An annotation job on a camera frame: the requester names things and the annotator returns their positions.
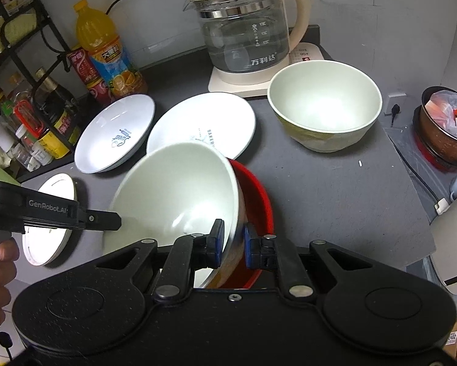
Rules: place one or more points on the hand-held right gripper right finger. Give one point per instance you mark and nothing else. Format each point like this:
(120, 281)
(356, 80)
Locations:
(249, 244)

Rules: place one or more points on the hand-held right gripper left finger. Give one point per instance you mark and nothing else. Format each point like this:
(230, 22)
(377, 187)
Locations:
(217, 238)

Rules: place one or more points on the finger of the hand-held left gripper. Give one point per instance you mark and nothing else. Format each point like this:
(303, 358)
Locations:
(98, 221)

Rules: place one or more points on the small white plate orange rim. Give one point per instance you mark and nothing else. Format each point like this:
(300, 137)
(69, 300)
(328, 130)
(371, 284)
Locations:
(56, 198)

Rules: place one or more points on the red bowl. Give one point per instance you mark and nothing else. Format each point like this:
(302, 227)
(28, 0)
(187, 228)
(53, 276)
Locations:
(257, 202)

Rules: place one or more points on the white deep plate blue rim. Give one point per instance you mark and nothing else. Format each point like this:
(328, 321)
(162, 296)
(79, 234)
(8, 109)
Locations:
(114, 137)

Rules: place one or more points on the white plate with bakery print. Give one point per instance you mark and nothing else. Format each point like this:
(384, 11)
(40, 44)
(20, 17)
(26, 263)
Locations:
(198, 122)

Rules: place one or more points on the white seasoning jar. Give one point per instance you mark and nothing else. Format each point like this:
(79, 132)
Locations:
(28, 145)

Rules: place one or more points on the dark sauce bottle yellow label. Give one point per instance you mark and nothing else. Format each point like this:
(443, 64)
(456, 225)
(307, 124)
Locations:
(56, 122)

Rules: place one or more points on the red drink can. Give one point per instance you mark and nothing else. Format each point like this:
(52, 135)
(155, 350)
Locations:
(87, 72)

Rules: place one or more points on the cream kettle base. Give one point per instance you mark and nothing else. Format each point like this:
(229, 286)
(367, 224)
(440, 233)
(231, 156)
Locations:
(236, 84)

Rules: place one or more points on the large cream patterned bowl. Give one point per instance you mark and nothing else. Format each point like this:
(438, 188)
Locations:
(323, 99)

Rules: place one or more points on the orange juice bottle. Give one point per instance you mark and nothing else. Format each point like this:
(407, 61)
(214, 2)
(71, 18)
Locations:
(106, 53)

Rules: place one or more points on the black metal rack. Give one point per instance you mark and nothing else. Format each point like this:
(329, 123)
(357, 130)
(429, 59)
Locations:
(56, 32)

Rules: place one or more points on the green sponge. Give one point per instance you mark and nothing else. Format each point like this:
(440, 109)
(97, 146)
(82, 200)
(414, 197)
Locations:
(20, 26)

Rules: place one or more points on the red induction cooker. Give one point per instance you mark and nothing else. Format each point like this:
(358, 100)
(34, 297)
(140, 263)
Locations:
(426, 152)

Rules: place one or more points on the white appliance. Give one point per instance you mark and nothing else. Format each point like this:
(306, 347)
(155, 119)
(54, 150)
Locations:
(453, 244)

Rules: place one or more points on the glass electric kettle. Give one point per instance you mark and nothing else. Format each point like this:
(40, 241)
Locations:
(243, 26)

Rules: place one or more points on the copper pot with plastic bag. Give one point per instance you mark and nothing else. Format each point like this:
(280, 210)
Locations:
(446, 122)

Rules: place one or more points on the white wall socket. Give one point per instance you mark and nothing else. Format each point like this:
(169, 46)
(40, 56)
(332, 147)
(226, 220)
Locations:
(395, 103)

